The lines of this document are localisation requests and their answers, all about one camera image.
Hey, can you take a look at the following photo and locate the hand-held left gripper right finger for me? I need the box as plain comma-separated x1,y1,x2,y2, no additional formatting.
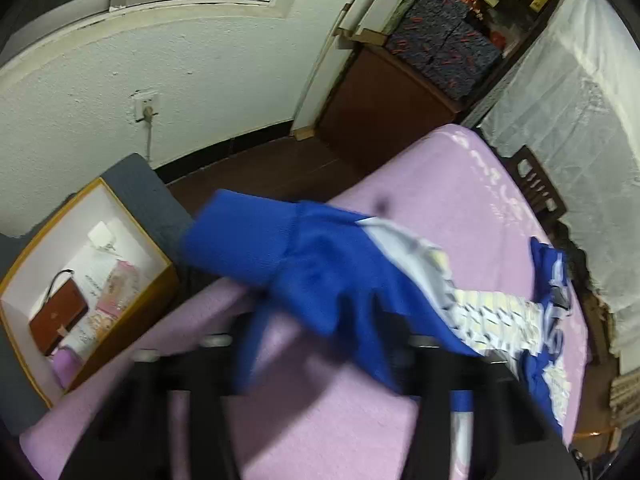
375,305,581,480

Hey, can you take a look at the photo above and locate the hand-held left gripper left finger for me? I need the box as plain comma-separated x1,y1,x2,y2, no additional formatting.
65,332,251,480

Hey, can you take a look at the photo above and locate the blue jacket with patterned lining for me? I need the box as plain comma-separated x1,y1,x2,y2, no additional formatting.
180,189,576,441

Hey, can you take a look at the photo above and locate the orange open box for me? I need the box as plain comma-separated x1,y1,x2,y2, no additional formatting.
0,177,180,408

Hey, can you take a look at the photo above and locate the pink packet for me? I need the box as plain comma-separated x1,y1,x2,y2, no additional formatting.
97,260,142,317

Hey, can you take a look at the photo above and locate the purple bottle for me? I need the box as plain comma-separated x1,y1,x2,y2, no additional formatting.
52,345,84,391

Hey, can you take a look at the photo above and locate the brown leather wallet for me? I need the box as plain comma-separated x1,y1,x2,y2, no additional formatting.
28,270,91,357

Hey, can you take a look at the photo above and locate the white charger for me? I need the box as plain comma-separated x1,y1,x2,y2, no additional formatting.
87,220,121,252

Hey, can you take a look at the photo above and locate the pale ribbed object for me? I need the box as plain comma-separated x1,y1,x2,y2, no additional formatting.
610,372,640,411

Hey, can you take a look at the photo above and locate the pink printed blanket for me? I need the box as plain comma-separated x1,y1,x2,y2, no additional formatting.
20,124,593,480

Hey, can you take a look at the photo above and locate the grey stool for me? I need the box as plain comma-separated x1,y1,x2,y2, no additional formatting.
0,154,196,436

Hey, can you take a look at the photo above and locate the dark wooden chair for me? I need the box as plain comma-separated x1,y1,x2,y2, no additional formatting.
505,145,568,241

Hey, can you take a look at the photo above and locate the brown wooden cabinet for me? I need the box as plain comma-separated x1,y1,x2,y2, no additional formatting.
317,42,463,171

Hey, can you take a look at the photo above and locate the white lace curtain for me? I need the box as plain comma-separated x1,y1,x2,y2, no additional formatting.
480,0,640,376

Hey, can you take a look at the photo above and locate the white door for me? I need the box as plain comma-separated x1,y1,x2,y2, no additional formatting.
292,0,401,141

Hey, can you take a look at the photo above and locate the stack of dark patterned boxes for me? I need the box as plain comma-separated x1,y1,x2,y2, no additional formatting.
385,0,503,101

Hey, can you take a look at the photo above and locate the white wall socket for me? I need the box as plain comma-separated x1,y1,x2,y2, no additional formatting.
132,91,160,123

